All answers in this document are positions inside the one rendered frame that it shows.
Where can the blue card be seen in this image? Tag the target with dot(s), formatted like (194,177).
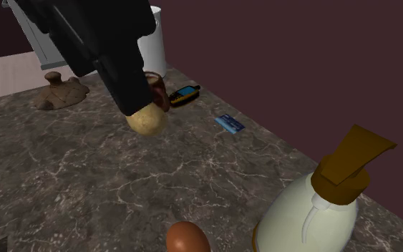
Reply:
(229,124)

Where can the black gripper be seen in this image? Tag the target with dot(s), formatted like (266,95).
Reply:
(96,28)

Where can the pale soap dispenser brown pump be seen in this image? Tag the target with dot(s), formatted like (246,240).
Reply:
(306,213)

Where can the white cylindrical bin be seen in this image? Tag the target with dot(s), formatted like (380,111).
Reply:
(154,52)

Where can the pale grey cabinet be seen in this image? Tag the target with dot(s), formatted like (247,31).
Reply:
(42,47)

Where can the brown turtle figure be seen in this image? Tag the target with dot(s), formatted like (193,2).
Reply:
(61,93)

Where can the brown egg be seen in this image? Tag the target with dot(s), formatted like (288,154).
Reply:
(187,239)

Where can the yellow blue black phone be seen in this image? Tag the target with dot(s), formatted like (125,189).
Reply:
(184,95)

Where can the yellow-brown potato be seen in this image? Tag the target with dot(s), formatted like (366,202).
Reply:
(148,122)

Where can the brown mug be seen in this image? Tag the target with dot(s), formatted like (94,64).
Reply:
(160,91)

